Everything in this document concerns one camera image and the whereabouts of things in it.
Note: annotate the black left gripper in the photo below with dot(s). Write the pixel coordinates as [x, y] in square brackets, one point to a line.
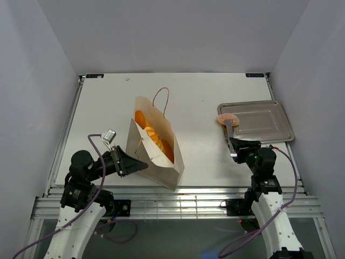
[126, 164]

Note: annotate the long baguette fake bread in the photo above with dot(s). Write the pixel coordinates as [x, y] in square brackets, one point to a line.
[140, 119]

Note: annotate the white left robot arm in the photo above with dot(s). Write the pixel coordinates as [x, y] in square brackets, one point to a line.
[83, 204]

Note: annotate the beige paper bag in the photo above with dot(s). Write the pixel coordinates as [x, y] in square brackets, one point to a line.
[139, 145]

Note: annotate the aluminium frame rail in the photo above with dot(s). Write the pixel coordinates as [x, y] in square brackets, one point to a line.
[159, 203]

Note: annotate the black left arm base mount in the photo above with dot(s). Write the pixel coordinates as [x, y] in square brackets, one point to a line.
[118, 208]

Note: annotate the golden oval fake loaf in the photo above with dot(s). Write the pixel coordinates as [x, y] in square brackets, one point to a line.
[168, 151]

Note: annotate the metal baking tray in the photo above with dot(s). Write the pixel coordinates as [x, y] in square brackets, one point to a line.
[264, 121]

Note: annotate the metal bread tongs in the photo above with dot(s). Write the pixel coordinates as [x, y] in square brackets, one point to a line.
[229, 129]

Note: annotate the ring shaped fake bread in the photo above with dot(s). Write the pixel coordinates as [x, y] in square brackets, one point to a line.
[155, 137]

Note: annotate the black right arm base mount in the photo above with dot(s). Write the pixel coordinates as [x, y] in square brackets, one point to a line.
[236, 207]

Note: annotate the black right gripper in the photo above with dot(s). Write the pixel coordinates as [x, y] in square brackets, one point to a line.
[239, 144]

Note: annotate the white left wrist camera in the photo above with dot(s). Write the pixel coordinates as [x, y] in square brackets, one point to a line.
[108, 137]

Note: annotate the pink sugared fake doughnut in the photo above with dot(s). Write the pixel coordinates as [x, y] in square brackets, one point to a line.
[226, 118]

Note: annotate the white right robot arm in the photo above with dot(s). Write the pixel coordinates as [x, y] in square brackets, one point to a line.
[265, 200]

